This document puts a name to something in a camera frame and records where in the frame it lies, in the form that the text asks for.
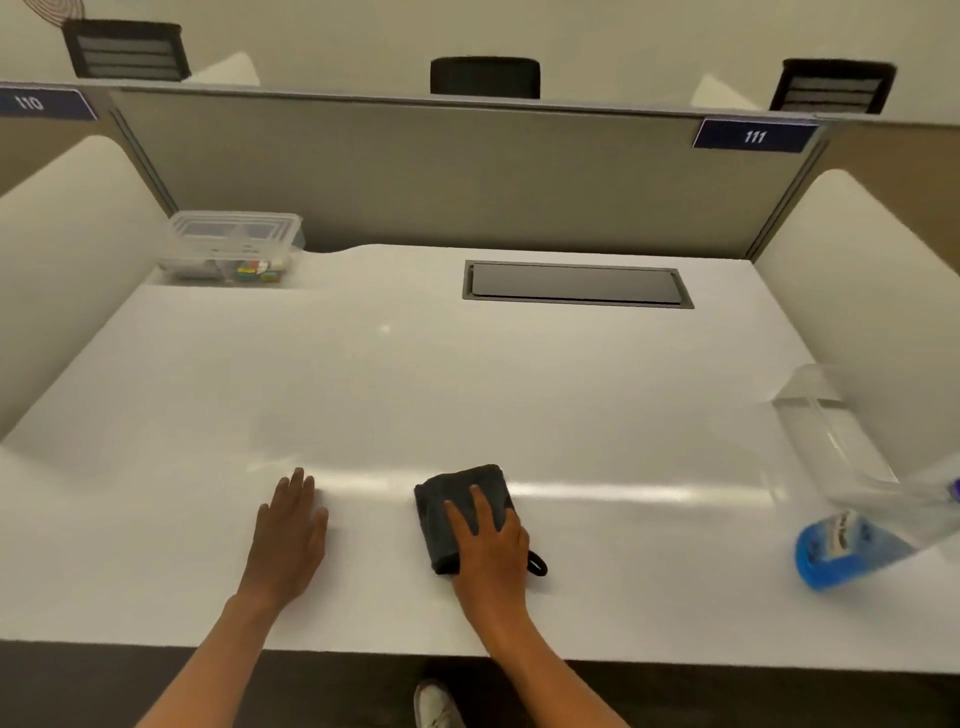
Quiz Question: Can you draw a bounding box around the clear plastic bin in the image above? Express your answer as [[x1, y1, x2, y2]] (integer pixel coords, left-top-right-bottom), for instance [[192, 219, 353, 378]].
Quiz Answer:
[[770, 363, 946, 511]]

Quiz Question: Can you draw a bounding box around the person's left forearm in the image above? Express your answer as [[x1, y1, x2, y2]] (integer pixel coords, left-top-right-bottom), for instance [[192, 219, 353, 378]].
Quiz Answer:
[[134, 592, 290, 728]]

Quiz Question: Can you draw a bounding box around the clear lidded storage box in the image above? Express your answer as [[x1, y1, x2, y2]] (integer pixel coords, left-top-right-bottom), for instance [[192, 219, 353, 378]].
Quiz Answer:
[[155, 210, 307, 286]]

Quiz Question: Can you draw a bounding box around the white table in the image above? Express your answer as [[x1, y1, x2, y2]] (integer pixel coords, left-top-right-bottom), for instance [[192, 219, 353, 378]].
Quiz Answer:
[[0, 243, 960, 676]]

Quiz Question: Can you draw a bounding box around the grey microfibre cloth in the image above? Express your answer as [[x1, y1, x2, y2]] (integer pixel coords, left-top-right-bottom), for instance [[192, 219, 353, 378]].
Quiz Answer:
[[413, 464, 549, 578]]

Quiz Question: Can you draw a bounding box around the person's left hand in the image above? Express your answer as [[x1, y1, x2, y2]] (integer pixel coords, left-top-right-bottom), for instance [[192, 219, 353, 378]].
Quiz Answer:
[[236, 467, 331, 610]]

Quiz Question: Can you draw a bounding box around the gray cable hatch lid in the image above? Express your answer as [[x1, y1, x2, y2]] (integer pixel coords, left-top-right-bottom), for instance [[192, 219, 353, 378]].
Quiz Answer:
[[461, 259, 696, 310]]

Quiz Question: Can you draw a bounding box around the beige partition panel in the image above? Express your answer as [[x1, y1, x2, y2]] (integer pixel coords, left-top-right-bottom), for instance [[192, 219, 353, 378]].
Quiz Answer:
[[104, 78, 834, 260], [0, 80, 151, 200], [806, 119, 960, 275]]

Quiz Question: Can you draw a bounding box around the white desk divider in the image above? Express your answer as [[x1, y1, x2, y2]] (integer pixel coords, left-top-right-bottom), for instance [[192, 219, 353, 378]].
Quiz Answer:
[[753, 168, 960, 481], [183, 50, 262, 88], [0, 134, 178, 440], [689, 73, 763, 112]]

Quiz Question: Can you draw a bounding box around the black slatted-back office chair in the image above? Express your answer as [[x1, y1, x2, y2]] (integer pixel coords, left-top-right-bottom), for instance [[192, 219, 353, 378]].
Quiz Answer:
[[769, 58, 898, 115], [61, 18, 193, 82]]

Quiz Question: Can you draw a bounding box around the blue spray bottle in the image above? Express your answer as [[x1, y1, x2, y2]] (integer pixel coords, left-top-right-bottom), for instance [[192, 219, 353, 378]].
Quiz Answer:
[[794, 476, 960, 592]]

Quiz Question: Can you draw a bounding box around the dark blue number sign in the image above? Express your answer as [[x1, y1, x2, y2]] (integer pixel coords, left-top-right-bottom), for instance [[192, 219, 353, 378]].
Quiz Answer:
[[691, 116, 820, 155], [0, 85, 99, 122]]

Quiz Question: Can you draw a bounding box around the black solid-back office chair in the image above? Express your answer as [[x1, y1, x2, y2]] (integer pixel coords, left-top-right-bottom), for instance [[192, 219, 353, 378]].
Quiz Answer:
[[429, 56, 542, 100]]

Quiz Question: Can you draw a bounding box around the person's right hand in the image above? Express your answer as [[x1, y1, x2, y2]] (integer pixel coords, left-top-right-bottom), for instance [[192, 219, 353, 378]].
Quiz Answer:
[[443, 484, 532, 639]]

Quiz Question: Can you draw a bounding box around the person's right forearm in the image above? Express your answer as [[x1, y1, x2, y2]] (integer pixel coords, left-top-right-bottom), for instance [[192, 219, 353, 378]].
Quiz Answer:
[[472, 611, 631, 728]]

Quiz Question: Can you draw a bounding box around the person's white shoe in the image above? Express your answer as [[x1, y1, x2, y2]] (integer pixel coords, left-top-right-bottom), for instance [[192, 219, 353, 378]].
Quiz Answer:
[[413, 679, 468, 728]]

